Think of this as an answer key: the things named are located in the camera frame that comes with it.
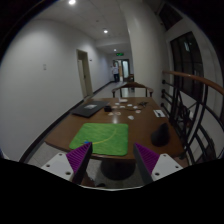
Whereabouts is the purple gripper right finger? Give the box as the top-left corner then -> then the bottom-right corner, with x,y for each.
133,142 -> 184,185

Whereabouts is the black table pedestal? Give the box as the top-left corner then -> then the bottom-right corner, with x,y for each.
100,160 -> 136,181

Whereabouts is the beige door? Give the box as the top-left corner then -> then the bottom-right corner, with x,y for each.
77,50 -> 93,98

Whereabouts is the black vertical mouse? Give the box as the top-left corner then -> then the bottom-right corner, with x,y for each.
151,123 -> 170,147

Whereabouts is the person in white shirt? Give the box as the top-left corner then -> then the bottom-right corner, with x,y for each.
112,63 -> 119,82

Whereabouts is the dark grey laptop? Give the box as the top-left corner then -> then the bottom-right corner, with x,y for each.
71,101 -> 108,118

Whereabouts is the small black box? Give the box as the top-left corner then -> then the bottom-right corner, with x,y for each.
104,106 -> 112,112

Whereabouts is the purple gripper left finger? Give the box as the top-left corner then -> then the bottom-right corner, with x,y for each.
41,142 -> 94,185

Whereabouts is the green mouse pad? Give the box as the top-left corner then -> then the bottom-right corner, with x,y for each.
69,123 -> 128,156

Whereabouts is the white card with print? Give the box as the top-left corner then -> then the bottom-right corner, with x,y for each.
153,110 -> 165,117

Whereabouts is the wooden stair handrail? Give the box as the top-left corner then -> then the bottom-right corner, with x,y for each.
162,70 -> 224,96

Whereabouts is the wooden chair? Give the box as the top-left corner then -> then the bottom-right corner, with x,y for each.
112,82 -> 154,98

